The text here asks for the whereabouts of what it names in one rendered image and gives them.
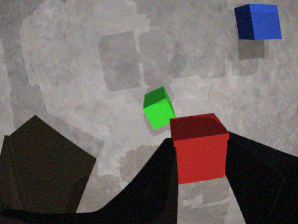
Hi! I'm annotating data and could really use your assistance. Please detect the green block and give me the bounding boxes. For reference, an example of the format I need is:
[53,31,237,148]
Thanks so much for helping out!
[144,92,176,131]
[145,87,173,109]

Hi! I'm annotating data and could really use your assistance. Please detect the red block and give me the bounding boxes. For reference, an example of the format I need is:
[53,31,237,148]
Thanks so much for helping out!
[169,113,230,185]

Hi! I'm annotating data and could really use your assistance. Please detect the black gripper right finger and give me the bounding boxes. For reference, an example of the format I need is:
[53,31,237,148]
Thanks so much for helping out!
[225,131,298,224]

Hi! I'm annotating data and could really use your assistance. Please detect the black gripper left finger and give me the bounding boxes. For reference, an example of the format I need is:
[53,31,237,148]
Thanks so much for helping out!
[0,137,178,224]

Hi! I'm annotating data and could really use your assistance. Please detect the blue block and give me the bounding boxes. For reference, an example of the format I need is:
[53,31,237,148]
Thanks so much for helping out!
[234,3,282,40]

